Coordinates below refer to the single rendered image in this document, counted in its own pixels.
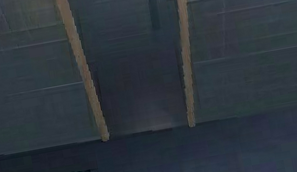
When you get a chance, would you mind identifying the wooden door frame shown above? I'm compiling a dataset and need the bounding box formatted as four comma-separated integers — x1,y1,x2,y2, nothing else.
53,0,214,148

